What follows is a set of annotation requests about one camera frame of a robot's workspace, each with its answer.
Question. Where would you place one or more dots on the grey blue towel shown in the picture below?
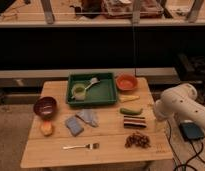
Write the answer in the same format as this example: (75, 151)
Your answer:
(88, 116)

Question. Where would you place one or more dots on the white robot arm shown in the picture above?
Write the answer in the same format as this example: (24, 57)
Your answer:
(180, 99)

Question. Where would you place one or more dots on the orange red bowl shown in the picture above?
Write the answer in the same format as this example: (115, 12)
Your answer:
(126, 82)

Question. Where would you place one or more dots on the dark maroon bowl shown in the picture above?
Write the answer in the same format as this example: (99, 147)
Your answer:
(45, 108)

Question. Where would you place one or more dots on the green plastic tray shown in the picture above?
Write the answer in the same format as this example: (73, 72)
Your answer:
(102, 93)

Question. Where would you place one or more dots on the light green cup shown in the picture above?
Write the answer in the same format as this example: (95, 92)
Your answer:
(78, 92)

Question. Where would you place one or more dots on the yellow corn toy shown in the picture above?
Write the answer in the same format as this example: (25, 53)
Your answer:
(127, 98)

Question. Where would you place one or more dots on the green cucumber toy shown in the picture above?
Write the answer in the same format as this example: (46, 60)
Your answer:
(131, 112)

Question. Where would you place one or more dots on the striped black red block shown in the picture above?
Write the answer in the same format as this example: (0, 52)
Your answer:
(134, 122)

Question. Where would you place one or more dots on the blue sponge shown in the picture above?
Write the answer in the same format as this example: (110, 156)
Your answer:
(74, 126)

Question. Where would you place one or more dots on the wooden table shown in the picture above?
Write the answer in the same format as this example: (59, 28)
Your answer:
(41, 151)

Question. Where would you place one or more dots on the silver fork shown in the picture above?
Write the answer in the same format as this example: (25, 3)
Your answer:
(88, 146)

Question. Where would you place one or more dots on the brown grape cluster toy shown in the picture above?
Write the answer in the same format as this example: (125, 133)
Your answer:
(137, 139)

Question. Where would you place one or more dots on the orange toy fruit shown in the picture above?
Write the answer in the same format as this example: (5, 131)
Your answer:
(46, 128)

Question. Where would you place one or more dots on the blue black box on floor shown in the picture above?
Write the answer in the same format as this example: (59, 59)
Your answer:
(191, 131)

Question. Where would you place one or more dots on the wooden shelf bench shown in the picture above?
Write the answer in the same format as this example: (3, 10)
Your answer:
(16, 13)

